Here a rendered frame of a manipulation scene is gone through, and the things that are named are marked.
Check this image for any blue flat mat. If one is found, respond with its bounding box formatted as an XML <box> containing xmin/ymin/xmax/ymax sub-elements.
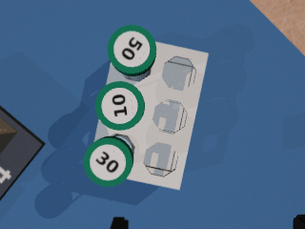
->
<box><xmin>0</xmin><ymin>0</ymin><xmax>305</xmax><ymax>229</ymax></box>

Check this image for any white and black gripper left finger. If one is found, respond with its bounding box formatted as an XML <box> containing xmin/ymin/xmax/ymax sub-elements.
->
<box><xmin>110</xmin><ymin>217</ymin><xmax>129</xmax><ymax>229</ymax></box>

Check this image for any white tube rack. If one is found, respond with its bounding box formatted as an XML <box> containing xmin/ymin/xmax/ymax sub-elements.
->
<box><xmin>94</xmin><ymin>42</ymin><xmax>208</xmax><ymax>187</ymax></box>

